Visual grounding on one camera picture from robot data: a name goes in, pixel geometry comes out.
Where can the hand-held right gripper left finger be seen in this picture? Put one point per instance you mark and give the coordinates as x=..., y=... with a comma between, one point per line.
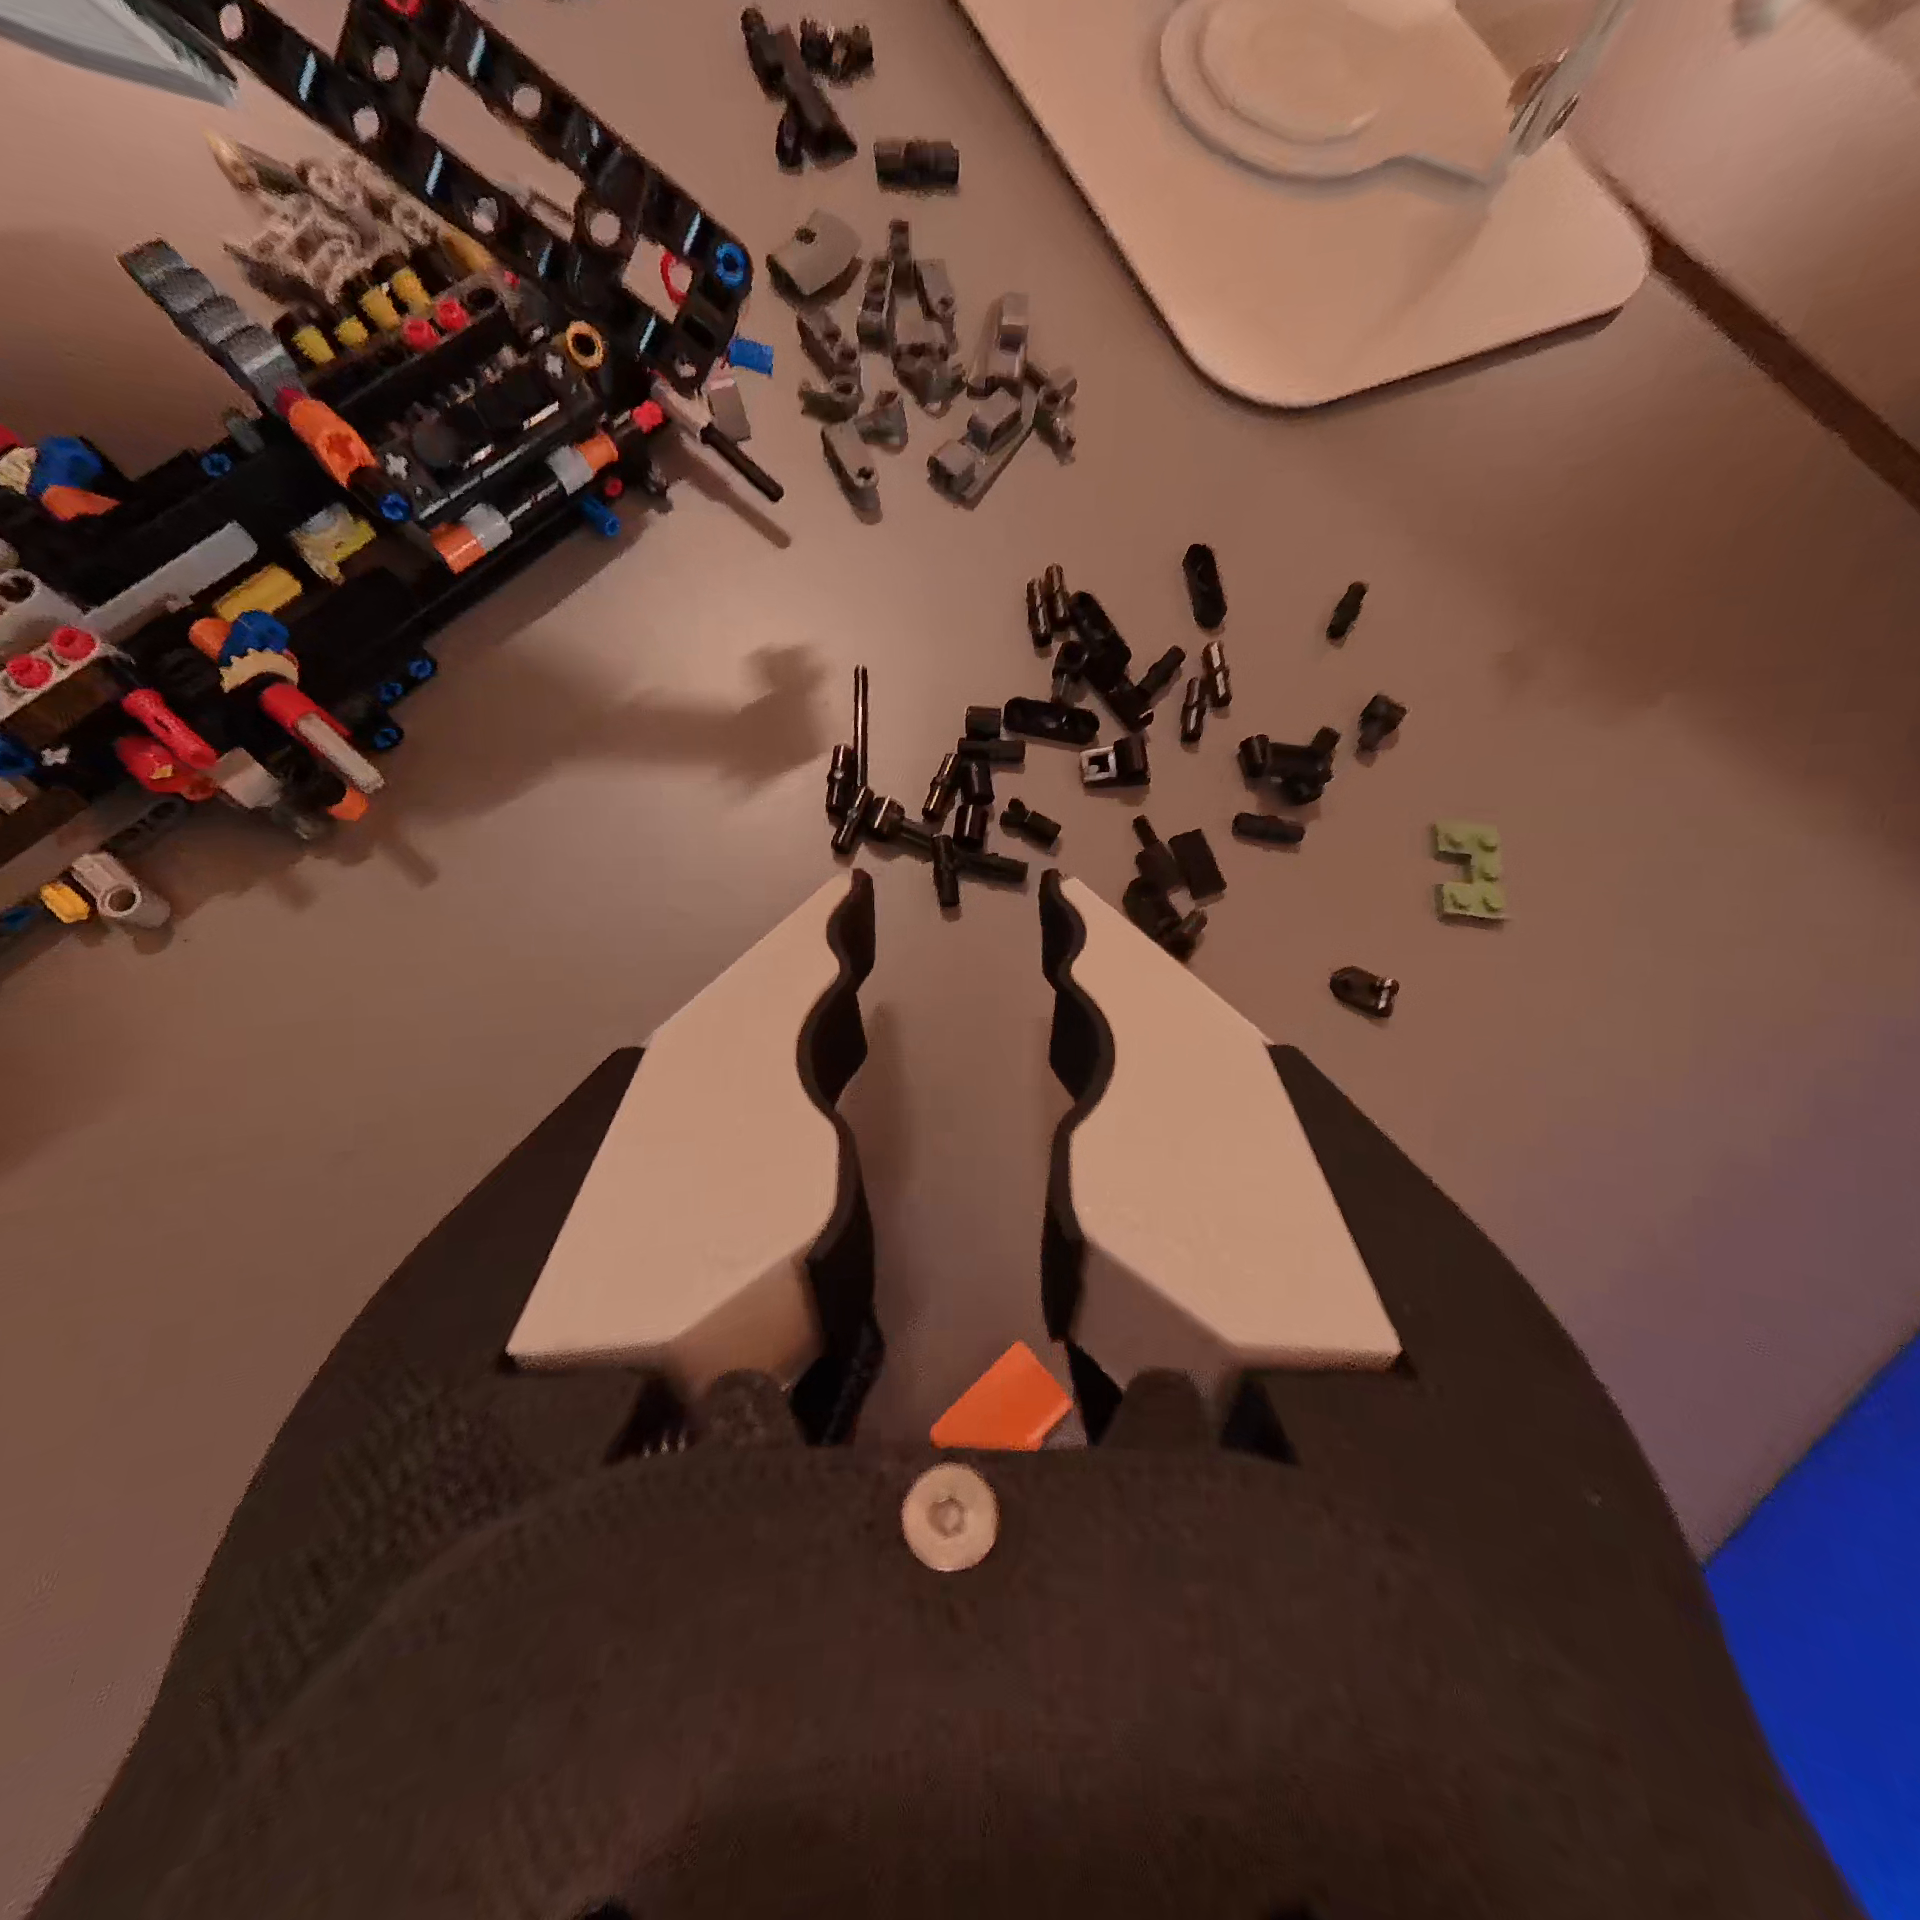
x=707, y=1185

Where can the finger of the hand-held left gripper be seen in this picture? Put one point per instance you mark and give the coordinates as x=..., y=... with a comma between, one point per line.
x=106, y=38

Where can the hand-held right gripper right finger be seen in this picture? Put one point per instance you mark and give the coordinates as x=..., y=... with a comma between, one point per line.
x=1215, y=1185

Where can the black lego frame assembly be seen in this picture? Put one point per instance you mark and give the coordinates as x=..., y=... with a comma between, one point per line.
x=452, y=134

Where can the pile of black lego pieces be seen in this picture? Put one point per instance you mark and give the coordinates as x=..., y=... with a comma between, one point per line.
x=1050, y=717

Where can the black lego connector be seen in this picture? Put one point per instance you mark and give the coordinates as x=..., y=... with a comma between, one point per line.
x=916, y=160
x=768, y=45
x=838, y=46
x=811, y=133
x=1361, y=989

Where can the orange lego panel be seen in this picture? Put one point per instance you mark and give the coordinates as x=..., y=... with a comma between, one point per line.
x=1002, y=1403

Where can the multicoloured lego chassis model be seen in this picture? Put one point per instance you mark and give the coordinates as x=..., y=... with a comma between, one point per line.
x=452, y=435

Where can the pile of grey lego pieces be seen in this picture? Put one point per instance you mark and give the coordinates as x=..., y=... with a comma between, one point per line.
x=984, y=435

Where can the blue object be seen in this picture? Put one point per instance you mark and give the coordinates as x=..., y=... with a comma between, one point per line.
x=1829, y=1651

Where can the white desk stand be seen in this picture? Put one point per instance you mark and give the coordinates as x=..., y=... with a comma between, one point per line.
x=1423, y=269

